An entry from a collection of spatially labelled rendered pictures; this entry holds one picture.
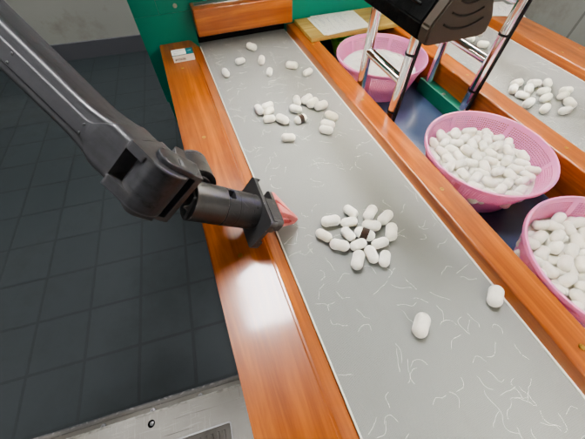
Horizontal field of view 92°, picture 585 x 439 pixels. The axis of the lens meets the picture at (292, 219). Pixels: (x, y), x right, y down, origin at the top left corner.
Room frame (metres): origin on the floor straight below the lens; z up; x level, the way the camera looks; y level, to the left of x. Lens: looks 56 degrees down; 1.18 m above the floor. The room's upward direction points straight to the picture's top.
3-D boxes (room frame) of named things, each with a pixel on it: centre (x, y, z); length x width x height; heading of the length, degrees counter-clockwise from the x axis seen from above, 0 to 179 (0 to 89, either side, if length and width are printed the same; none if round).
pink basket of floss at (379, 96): (0.88, -0.26, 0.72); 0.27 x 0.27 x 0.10
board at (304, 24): (1.08, -0.19, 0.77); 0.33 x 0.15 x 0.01; 111
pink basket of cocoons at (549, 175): (0.47, -0.42, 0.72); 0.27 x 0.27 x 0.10
